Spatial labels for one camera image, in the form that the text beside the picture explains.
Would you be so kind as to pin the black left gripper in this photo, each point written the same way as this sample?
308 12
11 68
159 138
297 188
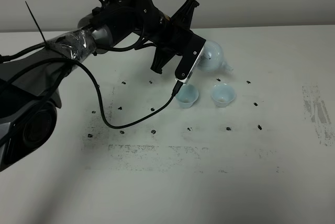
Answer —
173 36

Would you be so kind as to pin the light blue teacup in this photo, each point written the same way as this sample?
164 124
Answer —
187 96
222 95

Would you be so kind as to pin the left light blue teacup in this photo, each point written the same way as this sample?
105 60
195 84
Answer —
187 96

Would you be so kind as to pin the light blue porcelain teapot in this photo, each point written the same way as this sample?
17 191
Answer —
212 58

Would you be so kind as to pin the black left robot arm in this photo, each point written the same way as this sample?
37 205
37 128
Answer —
30 78

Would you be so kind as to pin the right light blue teacup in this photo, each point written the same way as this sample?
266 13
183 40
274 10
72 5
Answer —
222 95

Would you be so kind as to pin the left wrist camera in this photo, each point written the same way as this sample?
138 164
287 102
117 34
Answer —
190 58

